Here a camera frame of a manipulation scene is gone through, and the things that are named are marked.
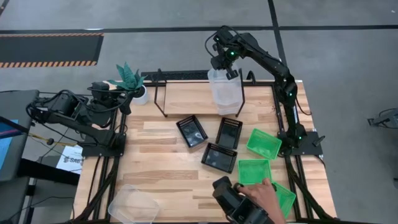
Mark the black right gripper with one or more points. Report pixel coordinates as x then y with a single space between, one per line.
225 57

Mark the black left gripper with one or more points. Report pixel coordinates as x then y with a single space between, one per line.
105 93

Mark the clear plastic basket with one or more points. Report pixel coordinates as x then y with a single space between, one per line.
222 90
230 111
133 203

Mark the black slotted plastic basket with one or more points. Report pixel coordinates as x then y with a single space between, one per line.
228 133
219 157
191 130

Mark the green mesh plastic basket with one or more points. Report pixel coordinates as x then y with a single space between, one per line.
287 199
264 144
253 171

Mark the person's forearm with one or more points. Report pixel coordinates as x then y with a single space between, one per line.
276 217

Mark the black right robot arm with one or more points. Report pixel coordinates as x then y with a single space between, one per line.
280 71

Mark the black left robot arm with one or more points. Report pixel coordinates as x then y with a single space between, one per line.
93 133

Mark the green snake plant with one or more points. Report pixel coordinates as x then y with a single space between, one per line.
129 77

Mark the white round plant pot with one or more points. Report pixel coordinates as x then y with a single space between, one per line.
143 99

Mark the black ribbed floor strip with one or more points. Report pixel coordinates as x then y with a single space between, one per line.
180 75

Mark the black hazard-striped floor mat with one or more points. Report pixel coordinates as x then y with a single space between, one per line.
46 49

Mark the white printed paper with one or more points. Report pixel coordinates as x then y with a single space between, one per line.
73 161

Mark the black desk crossbar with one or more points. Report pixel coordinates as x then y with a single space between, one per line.
46 172

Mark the blue sheet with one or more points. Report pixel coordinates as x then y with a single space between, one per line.
4 146

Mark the person's hand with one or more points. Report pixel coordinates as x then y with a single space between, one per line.
261 194

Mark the grey chair base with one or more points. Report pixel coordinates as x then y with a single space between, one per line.
385 119

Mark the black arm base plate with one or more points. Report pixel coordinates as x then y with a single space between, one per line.
118 149
311 146

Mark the black aluminium table frame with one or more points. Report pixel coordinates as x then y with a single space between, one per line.
115 165

